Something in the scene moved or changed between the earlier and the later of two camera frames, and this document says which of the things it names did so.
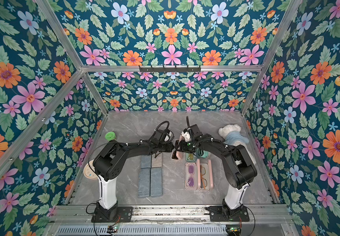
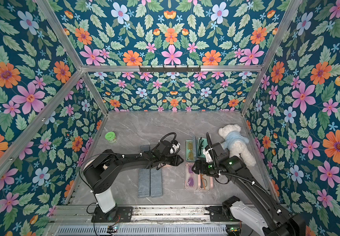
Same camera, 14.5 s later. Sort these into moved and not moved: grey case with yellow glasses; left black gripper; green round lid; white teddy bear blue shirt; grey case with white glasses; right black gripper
Moved: left black gripper; right black gripper
Not moved: green round lid; white teddy bear blue shirt; grey case with white glasses; grey case with yellow glasses
